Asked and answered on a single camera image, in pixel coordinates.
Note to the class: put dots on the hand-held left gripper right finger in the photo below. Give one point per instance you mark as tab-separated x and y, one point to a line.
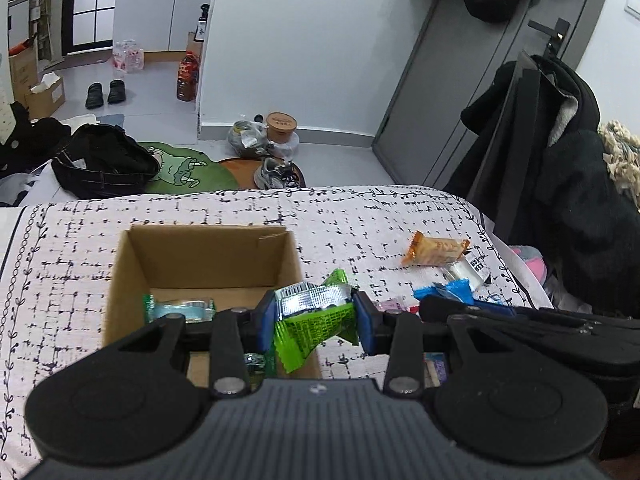
364	325

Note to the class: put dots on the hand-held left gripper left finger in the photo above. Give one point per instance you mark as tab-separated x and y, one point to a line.
265	322

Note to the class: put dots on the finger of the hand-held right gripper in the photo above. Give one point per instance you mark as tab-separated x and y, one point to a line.
450	305

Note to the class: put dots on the green foil snack packet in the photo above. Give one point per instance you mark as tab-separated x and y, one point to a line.
310	325

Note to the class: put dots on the orange snack packet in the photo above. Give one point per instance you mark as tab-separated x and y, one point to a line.
435	250

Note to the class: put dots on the brown cardboard box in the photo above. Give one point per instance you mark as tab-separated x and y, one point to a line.
200	260

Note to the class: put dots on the blue snack packet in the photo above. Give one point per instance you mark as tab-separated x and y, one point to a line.
447	290

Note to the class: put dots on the clear white snack packet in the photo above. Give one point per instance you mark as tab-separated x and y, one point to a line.
467	271

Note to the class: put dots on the small green snack packet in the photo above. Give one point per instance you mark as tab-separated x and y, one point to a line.
257	364

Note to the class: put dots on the pale snack packet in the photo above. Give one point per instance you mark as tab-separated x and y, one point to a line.
435	367

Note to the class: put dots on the pink and grey plush toy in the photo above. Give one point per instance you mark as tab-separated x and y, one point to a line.
532	262

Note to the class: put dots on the green and white snack packet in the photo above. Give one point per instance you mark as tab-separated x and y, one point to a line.
175	309

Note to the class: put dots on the white black-patterned blanket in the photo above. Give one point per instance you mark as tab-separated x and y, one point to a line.
350	220

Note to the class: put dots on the black coat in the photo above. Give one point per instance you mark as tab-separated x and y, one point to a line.
560	200

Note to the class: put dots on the grey sneaker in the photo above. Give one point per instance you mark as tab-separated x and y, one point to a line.
275	172

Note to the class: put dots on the brown round floor mat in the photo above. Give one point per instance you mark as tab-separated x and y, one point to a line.
240	172

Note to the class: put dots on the green frog floor mat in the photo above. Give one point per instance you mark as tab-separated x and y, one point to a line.
195	170

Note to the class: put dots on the clear plastic bag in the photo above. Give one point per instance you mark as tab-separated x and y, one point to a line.
287	149

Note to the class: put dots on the grey trash bag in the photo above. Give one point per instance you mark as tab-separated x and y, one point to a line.
247	140

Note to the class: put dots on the beige fuzzy cloth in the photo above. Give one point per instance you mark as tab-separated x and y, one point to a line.
622	155

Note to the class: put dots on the paper noodle bowl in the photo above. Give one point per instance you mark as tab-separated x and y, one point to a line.
281	125

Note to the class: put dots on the grey door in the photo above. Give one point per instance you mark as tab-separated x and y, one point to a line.
440	85

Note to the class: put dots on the black bag on floor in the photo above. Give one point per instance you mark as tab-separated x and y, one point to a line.
105	160

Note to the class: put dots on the red-capped oil bottle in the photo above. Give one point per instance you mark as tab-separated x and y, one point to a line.
186	80

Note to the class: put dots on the small blue-grey mat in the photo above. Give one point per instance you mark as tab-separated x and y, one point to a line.
111	119

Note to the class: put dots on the black slipper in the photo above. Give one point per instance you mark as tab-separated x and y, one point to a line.
117	92
94	96

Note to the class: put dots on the black clothes pile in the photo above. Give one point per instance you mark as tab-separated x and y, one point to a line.
30	140

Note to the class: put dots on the pack of water bottles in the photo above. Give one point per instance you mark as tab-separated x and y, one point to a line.
127	57

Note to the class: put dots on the black spray bottle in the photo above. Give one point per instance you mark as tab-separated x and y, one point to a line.
201	25

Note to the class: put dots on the open cardboard box with paper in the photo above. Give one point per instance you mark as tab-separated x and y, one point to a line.
47	97

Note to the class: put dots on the white cabinet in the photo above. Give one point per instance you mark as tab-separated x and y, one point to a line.
150	10

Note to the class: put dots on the tall cardboard box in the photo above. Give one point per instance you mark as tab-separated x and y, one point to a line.
22	70

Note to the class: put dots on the black-framed glass door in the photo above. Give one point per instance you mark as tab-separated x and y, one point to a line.
67	10

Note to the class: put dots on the white wall switch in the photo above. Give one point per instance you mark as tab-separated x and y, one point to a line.
632	6

